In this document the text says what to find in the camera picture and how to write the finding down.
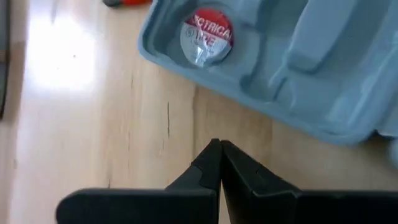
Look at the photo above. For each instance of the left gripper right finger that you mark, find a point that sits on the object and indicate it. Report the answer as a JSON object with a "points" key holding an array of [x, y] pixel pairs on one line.
{"points": [[280, 208]]}

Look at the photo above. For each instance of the grey plastic tool case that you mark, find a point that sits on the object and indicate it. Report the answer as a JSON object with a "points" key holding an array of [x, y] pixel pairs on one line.
{"points": [[311, 77]]}

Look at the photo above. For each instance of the red tape measure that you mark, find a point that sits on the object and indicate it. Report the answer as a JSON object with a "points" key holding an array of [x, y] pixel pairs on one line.
{"points": [[136, 2]]}

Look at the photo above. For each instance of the red labelled electrical tape roll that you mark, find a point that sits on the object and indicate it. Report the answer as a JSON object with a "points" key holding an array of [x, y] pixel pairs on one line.
{"points": [[206, 37]]}

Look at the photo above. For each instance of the black aluminium table frame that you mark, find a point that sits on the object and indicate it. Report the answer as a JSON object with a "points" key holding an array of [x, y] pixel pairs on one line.
{"points": [[3, 62]]}

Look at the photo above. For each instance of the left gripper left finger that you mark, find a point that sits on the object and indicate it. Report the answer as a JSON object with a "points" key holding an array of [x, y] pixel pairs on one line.
{"points": [[174, 205]]}

